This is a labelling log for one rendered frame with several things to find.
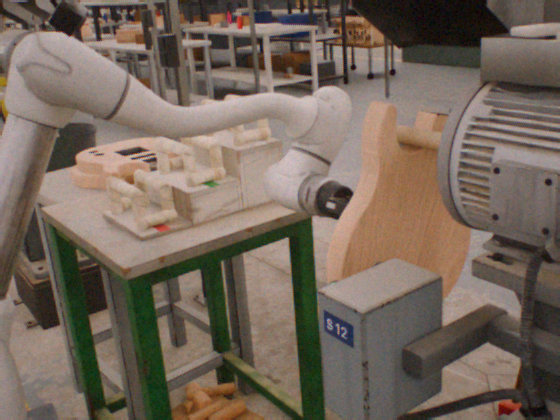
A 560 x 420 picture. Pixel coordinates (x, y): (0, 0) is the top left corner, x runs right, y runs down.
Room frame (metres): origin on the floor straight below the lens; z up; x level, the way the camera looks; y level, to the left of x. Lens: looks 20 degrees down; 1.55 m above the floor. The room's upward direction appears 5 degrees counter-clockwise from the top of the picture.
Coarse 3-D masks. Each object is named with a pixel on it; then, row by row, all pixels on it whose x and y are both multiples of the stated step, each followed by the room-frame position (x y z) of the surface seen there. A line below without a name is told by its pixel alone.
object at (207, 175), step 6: (216, 168) 1.75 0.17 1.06; (222, 168) 1.75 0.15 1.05; (192, 174) 1.71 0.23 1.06; (198, 174) 1.71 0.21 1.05; (204, 174) 1.72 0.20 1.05; (210, 174) 1.72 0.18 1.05; (216, 174) 1.73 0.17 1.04; (222, 174) 1.74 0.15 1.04; (192, 180) 1.70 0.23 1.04; (198, 180) 1.70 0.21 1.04; (204, 180) 1.71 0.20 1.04; (210, 180) 1.73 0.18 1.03
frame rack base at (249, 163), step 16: (224, 144) 1.83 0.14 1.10; (272, 144) 1.81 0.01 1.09; (208, 160) 1.89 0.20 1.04; (224, 160) 1.81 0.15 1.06; (240, 160) 1.75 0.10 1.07; (256, 160) 1.78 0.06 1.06; (272, 160) 1.81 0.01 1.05; (240, 176) 1.75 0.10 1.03; (256, 176) 1.78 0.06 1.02; (256, 192) 1.77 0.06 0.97
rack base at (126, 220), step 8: (128, 208) 1.81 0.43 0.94; (152, 208) 1.79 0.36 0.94; (160, 208) 1.79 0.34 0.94; (112, 216) 1.75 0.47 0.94; (120, 216) 1.75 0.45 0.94; (128, 216) 1.74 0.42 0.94; (120, 224) 1.69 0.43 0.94; (128, 224) 1.67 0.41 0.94; (168, 224) 1.65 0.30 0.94; (176, 224) 1.64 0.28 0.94; (184, 224) 1.64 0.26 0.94; (136, 232) 1.61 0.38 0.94; (144, 232) 1.60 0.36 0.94; (152, 232) 1.60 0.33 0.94; (160, 232) 1.61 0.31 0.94
